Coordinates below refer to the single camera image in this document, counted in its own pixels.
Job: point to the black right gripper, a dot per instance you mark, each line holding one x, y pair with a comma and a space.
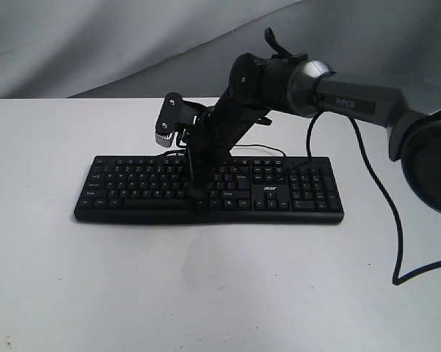
210, 141

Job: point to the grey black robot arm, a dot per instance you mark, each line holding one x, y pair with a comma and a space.
409, 110

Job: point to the black acer keyboard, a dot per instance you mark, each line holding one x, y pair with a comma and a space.
245, 189

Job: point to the grey backdrop cloth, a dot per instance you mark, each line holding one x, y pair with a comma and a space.
144, 49

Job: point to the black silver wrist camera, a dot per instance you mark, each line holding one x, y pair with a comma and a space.
176, 116

